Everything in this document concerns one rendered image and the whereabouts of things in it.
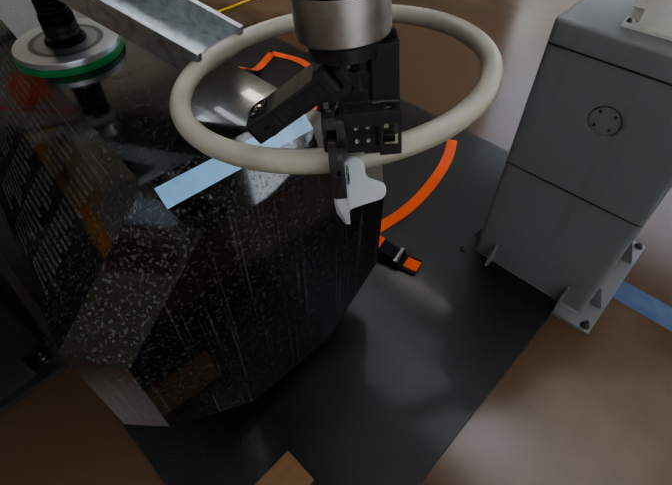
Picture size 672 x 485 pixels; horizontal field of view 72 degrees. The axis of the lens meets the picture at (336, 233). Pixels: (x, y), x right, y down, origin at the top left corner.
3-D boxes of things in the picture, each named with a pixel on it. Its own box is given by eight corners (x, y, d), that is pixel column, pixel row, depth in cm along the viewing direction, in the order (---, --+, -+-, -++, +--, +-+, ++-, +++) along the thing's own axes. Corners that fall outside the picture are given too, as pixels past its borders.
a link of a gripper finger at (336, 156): (347, 204, 50) (340, 125, 46) (333, 205, 51) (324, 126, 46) (347, 185, 54) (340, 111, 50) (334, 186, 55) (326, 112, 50)
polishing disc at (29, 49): (136, 26, 106) (134, 21, 105) (90, 74, 92) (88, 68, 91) (49, 20, 108) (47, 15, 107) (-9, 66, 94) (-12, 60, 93)
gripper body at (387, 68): (402, 160, 49) (402, 47, 41) (321, 167, 50) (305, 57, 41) (394, 122, 55) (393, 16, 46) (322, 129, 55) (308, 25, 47)
